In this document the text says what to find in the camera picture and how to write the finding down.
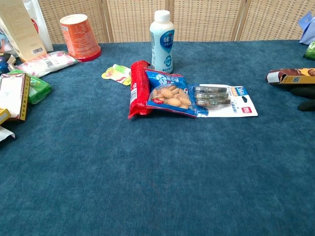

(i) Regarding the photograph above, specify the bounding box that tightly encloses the green plastic packet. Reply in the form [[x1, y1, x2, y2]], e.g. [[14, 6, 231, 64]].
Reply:
[[6, 69, 53, 105]]

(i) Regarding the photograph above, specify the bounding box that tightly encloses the blue table cloth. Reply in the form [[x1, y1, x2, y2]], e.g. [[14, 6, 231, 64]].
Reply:
[[0, 39, 315, 236]]

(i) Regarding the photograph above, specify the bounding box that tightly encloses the woven folding screen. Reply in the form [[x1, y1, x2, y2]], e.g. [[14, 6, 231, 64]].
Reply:
[[36, 0, 315, 44]]

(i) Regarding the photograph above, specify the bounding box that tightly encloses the red snack packet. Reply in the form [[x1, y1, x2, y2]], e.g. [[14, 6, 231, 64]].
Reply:
[[127, 60, 154, 120]]

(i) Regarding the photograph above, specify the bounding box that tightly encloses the tall beige carton box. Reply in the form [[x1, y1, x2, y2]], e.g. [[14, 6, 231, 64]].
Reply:
[[0, 0, 48, 62]]

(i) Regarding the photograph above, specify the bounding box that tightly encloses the white paper package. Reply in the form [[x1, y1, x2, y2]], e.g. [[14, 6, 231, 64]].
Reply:
[[0, 125, 16, 142]]

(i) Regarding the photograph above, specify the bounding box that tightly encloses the light blue paper bag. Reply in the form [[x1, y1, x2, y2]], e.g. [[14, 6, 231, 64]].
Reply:
[[297, 10, 315, 46]]

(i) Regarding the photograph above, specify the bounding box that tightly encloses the blue cookie bag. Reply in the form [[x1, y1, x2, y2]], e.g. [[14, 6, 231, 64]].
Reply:
[[144, 68, 209, 118]]

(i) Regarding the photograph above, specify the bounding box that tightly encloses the dark blue packet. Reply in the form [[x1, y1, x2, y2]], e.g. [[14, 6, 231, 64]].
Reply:
[[0, 53, 16, 75]]

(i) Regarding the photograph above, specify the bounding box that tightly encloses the orange instant noodle cup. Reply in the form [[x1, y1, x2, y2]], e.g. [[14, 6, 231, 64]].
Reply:
[[60, 14, 102, 62]]

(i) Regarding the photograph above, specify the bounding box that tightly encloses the white gold-edged box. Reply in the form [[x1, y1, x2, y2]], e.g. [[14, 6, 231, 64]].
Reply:
[[0, 73, 32, 121]]

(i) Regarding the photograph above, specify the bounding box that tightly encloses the white plastic bag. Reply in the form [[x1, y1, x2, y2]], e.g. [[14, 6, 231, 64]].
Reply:
[[22, 0, 54, 52]]

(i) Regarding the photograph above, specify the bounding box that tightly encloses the white pink wet wipes pack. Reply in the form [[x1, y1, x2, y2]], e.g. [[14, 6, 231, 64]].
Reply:
[[15, 51, 80, 78]]

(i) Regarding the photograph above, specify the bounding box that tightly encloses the green snack bag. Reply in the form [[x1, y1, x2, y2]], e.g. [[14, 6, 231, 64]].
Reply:
[[303, 40, 315, 61]]

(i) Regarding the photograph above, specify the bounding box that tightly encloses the yellow green small sachet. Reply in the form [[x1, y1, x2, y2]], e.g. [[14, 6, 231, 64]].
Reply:
[[101, 63, 132, 86]]

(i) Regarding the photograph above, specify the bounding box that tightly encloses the yellow small box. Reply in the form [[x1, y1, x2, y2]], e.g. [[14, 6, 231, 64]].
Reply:
[[0, 108, 12, 125]]

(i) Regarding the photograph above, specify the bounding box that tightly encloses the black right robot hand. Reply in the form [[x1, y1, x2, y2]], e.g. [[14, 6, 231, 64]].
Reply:
[[289, 85, 315, 112]]

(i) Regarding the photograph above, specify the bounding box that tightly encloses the brown yellow chocolate box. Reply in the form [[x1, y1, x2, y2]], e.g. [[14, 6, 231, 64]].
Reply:
[[265, 67, 315, 86]]

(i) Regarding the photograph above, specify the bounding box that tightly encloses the white blue milk bottle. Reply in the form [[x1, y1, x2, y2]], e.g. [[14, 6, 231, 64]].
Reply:
[[149, 10, 175, 74]]

